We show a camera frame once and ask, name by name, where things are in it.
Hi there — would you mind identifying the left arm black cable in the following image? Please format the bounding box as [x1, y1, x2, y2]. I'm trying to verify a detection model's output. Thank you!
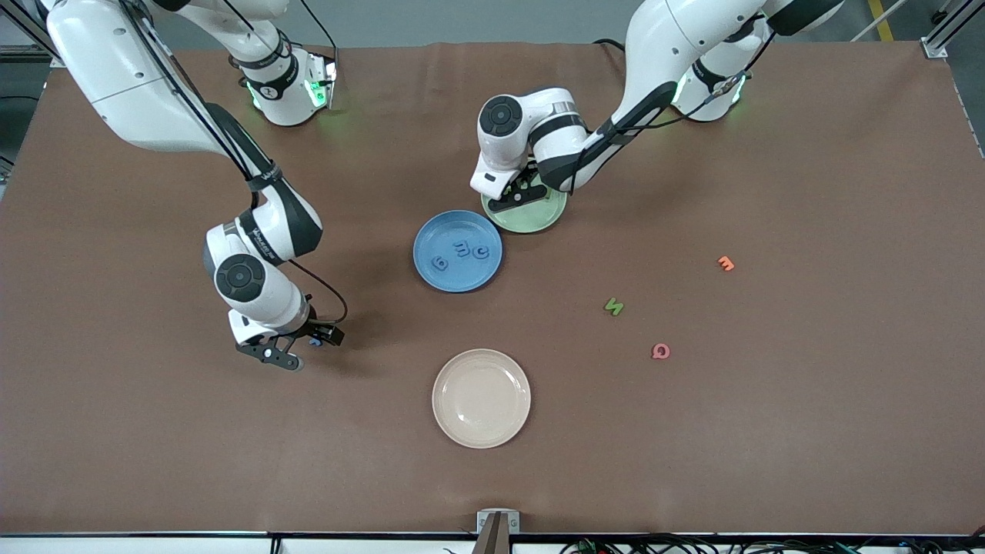
[571, 31, 774, 189]

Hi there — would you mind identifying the grey metal mount bracket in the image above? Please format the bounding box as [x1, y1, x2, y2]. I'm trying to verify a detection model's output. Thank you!
[471, 509, 521, 554]

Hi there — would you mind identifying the brown table cover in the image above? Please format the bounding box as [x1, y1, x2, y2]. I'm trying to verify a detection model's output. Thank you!
[0, 40, 985, 536]

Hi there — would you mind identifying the blue plate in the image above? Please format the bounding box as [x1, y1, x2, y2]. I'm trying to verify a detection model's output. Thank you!
[412, 210, 504, 294]

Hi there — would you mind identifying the green plate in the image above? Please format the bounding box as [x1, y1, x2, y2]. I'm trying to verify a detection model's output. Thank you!
[481, 181, 568, 234]

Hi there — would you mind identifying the cream plate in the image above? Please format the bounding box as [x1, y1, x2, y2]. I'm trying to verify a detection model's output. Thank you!
[432, 349, 532, 449]

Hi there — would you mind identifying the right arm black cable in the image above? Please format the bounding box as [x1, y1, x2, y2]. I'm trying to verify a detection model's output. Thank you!
[119, 0, 349, 328]

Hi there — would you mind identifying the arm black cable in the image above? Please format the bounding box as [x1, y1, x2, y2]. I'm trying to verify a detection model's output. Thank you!
[119, 0, 349, 328]
[571, 31, 774, 189]

